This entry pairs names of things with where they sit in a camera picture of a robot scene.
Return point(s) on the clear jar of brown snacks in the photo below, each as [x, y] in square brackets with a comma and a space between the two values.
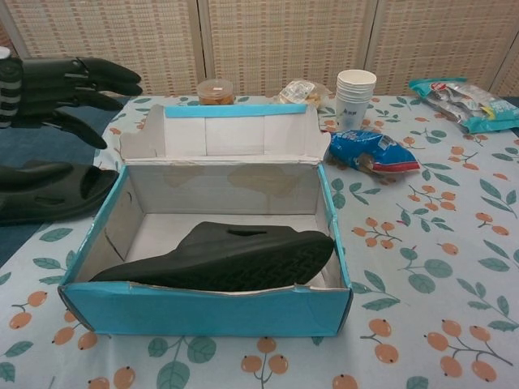
[216, 95]

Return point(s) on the blue snack bag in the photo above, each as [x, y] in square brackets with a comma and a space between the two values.
[365, 150]

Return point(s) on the clear bag of crackers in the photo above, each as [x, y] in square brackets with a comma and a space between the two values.
[302, 93]

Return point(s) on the blue shoe box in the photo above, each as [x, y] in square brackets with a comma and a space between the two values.
[202, 312]

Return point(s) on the floral tablecloth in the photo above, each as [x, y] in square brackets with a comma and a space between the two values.
[425, 283]

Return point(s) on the black slipper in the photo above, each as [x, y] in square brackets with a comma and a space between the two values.
[227, 259]
[40, 194]

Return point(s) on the teal packet of silver sachets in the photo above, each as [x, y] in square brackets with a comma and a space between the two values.
[466, 103]

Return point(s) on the white paper cup stack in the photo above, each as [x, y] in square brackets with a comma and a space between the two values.
[354, 101]

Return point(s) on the woven bamboo screen panel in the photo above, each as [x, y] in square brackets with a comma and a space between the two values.
[446, 36]
[121, 32]
[284, 36]

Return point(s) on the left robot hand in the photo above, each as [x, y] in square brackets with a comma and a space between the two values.
[44, 89]

